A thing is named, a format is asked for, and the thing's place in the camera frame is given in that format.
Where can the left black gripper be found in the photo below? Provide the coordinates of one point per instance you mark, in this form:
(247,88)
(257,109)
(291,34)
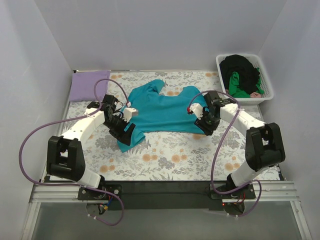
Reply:
(124,133)

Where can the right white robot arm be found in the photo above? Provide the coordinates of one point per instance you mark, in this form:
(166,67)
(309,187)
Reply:
(263,141)

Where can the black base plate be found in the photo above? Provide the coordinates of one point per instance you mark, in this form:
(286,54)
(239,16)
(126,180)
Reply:
(156,195)

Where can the black t shirt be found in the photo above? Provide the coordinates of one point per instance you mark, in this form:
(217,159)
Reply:
(230,62)

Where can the aluminium frame rail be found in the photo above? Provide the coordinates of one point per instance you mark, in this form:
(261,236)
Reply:
(272,191)

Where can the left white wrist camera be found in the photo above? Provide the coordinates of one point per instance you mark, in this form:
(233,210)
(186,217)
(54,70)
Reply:
(128,113)

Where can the folded purple t shirt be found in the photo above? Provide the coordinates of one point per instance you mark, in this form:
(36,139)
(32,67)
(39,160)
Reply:
(82,85)

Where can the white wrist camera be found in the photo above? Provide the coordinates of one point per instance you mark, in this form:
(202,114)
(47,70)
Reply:
(128,113)
(197,110)

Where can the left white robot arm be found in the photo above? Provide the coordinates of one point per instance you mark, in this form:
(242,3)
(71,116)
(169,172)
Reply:
(65,156)

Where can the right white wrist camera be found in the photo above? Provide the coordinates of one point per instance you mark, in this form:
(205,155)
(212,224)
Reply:
(197,110)

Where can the pink garment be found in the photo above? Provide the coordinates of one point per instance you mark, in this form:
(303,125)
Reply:
(255,95)

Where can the white laundry basket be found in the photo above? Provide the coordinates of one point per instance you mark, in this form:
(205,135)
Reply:
(265,84)

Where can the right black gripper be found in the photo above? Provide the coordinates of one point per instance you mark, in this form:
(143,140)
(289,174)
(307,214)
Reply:
(206,125)

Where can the teal t shirt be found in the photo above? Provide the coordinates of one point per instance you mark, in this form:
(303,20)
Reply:
(160,113)

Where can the green t shirt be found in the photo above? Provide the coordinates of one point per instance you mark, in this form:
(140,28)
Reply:
(236,87)

